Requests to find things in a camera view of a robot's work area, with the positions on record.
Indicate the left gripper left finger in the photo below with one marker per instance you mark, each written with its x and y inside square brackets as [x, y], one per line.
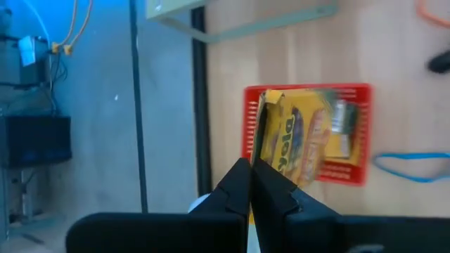
[232, 196]

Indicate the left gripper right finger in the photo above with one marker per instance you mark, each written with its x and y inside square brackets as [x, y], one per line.
[274, 196]

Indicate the black rubber band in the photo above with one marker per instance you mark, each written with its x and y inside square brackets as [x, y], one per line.
[441, 63]

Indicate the orange rubber band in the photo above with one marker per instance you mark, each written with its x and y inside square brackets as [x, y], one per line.
[421, 10]

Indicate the red plastic basket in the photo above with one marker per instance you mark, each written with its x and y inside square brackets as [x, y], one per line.
[365, 168]

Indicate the blue rubber band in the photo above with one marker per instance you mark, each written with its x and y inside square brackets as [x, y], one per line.
[415, 155]

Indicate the green perforated metal shelf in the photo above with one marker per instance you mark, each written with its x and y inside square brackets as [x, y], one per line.
[263, 24]

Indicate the black equipment box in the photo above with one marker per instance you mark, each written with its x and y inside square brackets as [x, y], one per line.
[35, 140]

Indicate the grey equipment unit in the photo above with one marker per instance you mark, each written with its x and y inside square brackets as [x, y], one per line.
[21, 66]

